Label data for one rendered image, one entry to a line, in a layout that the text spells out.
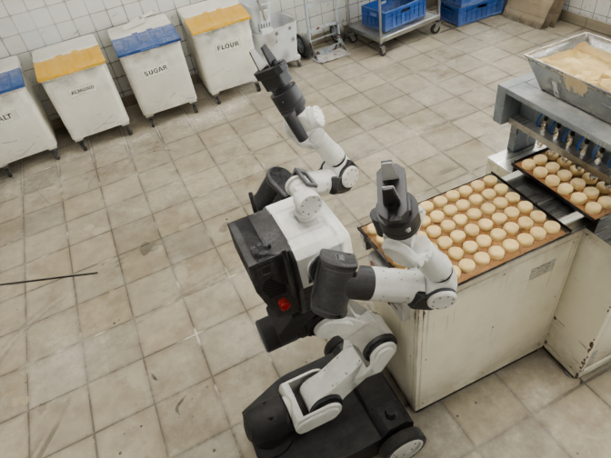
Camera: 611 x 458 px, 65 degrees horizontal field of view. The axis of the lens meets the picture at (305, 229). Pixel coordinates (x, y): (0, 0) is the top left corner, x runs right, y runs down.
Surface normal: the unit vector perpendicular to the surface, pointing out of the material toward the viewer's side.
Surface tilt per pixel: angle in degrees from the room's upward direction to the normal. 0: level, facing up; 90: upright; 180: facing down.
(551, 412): 0
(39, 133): 92
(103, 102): 92
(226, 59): 92
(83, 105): 92
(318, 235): 0
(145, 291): 0
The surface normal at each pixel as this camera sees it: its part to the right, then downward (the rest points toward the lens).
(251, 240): -0.14, -0.72
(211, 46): 0.37, 0.60
